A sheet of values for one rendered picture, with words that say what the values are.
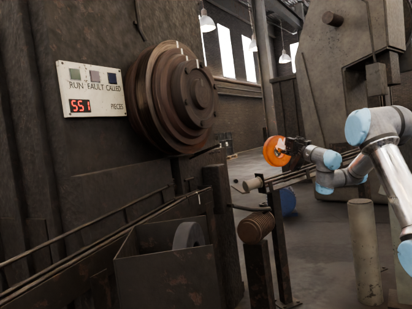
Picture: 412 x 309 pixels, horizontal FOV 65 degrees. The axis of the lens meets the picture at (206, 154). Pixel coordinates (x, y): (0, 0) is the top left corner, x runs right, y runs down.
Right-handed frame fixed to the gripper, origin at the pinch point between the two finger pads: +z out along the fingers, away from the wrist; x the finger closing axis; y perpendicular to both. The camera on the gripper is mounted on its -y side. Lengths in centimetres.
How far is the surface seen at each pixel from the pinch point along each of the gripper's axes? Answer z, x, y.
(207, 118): -3.1, 42.1, 17.9
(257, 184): 2.9, 9.2, -19.0
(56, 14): 4, 95, 55
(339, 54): 126, -194, 50
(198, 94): -4, 47, 28
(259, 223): -11.6, 18.2, -32.0
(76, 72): -2, 91, 37
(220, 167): 6.1, 29.4, -8.0
